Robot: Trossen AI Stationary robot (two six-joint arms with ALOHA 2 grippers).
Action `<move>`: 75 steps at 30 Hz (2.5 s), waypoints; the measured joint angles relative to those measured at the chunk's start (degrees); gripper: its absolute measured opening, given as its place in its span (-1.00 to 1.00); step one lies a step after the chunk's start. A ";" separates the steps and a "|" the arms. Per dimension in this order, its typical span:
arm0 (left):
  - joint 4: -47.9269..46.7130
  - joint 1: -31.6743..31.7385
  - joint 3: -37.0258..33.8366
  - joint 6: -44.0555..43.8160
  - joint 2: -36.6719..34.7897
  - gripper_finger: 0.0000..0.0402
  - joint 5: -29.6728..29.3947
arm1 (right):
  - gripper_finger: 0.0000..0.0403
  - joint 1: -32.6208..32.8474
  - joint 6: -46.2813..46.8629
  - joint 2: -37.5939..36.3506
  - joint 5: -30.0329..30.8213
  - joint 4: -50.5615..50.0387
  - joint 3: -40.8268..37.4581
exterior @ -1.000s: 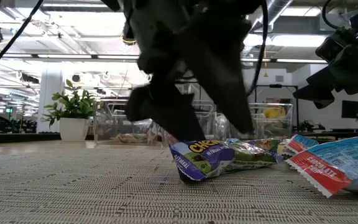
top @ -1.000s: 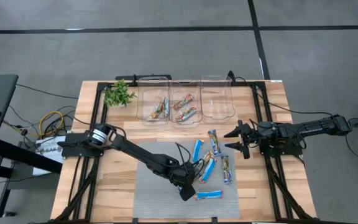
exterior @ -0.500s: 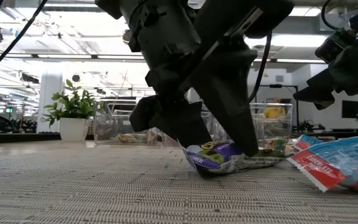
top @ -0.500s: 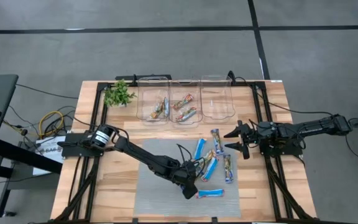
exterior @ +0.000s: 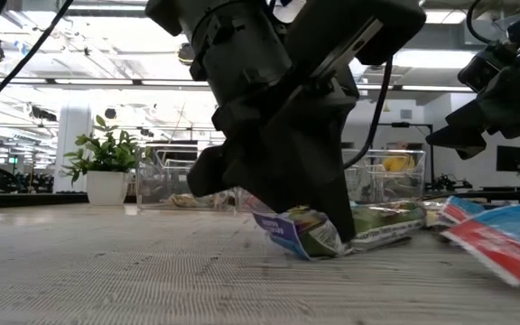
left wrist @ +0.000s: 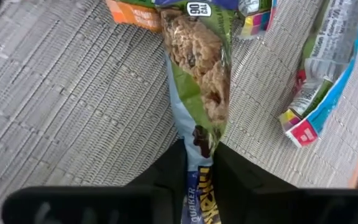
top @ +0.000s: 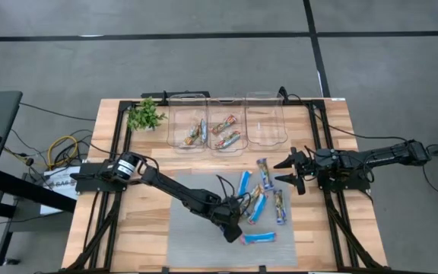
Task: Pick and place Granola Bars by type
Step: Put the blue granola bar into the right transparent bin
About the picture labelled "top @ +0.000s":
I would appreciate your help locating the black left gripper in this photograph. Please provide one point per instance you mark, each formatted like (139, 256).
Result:
(228, 218)

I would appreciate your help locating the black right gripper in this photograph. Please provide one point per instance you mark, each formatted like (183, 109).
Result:
(304, 167)

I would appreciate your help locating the light blue granola bar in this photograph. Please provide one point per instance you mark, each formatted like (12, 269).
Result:
(244, 182)
(258, 208)

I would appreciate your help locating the red blue snack packet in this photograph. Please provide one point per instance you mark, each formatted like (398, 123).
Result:
(259, 238)

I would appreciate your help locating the silver snack packet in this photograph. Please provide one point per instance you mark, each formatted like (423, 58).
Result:
(279, 206)

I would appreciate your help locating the green brown granola bar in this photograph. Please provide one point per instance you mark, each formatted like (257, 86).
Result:
(257, 190)
(193, 136)

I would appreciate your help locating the red green granola bar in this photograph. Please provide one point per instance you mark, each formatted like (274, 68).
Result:
(223, 124)
(227, 140)

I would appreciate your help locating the silver white granola bar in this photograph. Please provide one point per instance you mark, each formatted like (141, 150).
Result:
(203, 131)

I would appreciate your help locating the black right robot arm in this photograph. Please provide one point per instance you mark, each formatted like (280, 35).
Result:
(378, 156)

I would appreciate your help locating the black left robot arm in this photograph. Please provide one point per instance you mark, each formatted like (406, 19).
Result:
(173, 188)

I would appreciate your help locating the grey woven placemat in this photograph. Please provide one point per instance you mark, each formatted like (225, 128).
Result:
(196, 247)

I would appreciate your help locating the clear plastic bin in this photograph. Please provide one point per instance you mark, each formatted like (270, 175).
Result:
(266, 114)
(181, 110)
(226, 108)

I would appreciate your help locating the black table clamp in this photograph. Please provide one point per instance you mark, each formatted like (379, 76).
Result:
(262, 269)
(165, 270)

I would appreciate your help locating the white label sticker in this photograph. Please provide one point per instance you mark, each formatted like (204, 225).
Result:
(339, 99)

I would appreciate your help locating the green potted plant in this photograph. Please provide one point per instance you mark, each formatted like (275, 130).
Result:
(145, 116)

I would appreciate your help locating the black mounting bar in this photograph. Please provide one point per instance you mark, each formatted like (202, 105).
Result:
(154, 94)

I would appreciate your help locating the white paper sheet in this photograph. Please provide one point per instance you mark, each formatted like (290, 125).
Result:
(61, 198)

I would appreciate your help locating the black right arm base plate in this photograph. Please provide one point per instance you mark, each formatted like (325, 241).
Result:
(348, 184)

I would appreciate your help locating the black aluminium table frame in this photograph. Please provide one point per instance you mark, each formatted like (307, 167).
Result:
(306, 102)

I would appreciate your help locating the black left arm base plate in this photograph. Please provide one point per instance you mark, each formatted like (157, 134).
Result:
(89, 179)

